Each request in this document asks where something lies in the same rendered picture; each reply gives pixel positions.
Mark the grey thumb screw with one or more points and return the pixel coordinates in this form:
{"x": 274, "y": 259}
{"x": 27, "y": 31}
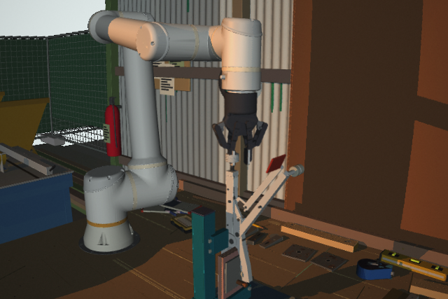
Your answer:
{"x": 297, "y": 170}

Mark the grey locking clamp pliers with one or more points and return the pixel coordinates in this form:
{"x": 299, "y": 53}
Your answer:
{"x": 232, "y": 208}

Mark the grey steel beam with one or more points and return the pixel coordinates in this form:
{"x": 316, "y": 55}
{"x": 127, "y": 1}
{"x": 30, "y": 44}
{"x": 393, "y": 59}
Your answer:
{"x": 26, "y": 160}

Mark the grey flat steel plate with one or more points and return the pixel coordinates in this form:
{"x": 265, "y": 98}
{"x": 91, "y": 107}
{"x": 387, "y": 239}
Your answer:
{"x": 271, "y": 241}

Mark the red fire extinguisher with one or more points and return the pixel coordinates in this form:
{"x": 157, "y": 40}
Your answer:
{"x": 113, "y": 131}

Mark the brown wooden formwork panel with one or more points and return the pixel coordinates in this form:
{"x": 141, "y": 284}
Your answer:
{"x": 367, "y": 103}

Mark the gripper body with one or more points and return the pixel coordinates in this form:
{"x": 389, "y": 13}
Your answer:
{"x": 239, "y": 104}

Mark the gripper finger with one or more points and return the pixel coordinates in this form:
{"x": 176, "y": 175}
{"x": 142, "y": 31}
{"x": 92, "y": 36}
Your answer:
{"x": 253, "y": 138}
{"x": 224, "y": 138}

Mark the yellow spirit level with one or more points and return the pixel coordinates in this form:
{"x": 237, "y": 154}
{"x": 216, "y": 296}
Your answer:
{"x": 414, "y": 263}

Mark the grey square steel plate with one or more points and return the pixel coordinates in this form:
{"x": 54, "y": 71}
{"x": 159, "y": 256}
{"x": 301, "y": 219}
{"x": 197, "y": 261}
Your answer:
{"x": 329, "y": 261}
{"x": 299, "y": 252}

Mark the red release lever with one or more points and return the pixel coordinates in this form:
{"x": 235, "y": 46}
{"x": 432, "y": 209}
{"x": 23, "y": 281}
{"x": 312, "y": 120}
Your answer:
{"x": 276, "y": 164}

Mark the white marker pen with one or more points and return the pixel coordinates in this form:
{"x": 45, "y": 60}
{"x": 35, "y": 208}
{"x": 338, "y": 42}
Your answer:
{"x": 159, "y": 211}

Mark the yellow black calculator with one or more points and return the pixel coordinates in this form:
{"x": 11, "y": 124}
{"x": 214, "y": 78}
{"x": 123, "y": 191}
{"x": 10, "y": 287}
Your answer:
{"x": 182, "y": 222}

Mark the green mesh fence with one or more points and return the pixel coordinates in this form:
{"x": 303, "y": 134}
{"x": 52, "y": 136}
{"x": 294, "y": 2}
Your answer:
{"x": 52, "y": 78}

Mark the brown notice board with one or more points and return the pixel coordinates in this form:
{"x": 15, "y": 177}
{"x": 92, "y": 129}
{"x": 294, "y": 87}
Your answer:
{"x": 175, "y": 82}

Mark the blue tape measure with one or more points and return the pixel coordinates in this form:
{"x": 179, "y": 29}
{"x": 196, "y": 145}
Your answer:
{"x": 374, "y": 269}

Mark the corrugated metal shed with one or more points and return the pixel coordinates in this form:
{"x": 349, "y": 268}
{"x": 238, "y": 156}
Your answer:
{"x": 206, "y": 68}

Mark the blue work bench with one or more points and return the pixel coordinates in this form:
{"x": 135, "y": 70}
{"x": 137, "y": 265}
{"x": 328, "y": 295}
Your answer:
{"x": 31, "y": 197}

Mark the yellow skip bin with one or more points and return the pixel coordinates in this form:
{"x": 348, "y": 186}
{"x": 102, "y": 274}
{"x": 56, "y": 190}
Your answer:
{"x": 19, "y": 120}

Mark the grey tie plate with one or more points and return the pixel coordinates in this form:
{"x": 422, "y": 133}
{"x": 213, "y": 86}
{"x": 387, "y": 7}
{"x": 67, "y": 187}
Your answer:
{"x": 227, "y": 271}

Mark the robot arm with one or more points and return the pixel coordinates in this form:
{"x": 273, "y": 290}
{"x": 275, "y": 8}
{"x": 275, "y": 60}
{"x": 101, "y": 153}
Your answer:
{"x": 140, "y": 110}

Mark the wooden plank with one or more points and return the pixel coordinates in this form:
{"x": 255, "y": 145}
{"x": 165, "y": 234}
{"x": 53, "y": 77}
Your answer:
{"x": 318, "y": 237}

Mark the teal steel post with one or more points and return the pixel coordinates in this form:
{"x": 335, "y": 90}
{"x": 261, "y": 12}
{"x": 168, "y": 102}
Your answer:
{"x": 202, "y": 253}

